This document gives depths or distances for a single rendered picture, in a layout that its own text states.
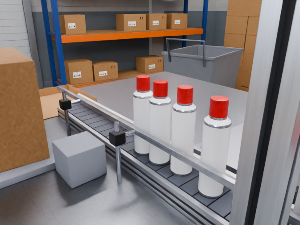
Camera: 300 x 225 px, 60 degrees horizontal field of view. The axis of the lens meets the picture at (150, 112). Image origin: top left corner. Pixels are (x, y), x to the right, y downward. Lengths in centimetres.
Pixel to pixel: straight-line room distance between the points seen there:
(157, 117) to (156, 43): 489
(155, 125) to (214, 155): 16
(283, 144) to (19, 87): 59
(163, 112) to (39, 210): 34
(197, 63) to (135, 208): 226
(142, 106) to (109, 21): 443
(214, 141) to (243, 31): 370
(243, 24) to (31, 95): 370
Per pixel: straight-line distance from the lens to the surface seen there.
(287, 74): 24
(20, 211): 66
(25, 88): 70
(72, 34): 393
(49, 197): 67
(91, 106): 81
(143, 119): 64
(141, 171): 66
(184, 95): 54
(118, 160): 64
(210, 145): 50
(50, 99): 132
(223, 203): 56
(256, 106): 25
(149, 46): 546
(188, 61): 278
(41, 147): 76
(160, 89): 57
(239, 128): 88
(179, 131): 56
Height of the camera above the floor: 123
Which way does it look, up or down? 22 degrees down
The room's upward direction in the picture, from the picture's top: straight up
